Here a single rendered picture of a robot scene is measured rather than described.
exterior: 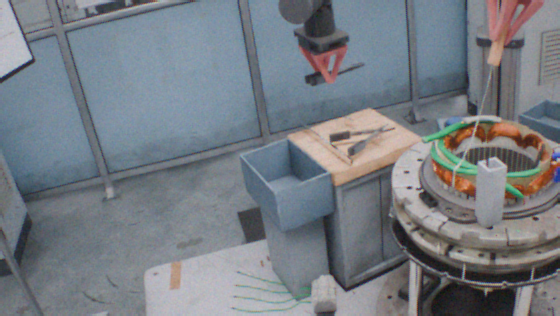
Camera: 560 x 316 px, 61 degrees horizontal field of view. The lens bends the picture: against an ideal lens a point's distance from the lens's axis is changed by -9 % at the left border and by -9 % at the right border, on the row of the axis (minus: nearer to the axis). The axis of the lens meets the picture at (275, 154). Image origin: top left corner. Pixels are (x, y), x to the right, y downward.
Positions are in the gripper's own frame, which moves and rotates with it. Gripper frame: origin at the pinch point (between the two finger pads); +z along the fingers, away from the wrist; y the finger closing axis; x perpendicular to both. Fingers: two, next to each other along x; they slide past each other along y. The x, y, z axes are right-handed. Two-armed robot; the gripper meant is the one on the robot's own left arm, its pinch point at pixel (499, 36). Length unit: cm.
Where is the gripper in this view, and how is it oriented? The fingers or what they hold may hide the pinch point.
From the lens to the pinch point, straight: 75.0
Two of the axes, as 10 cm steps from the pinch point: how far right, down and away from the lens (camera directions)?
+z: -2.2, 9.1, 3.6
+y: 9.7, 1.5, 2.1
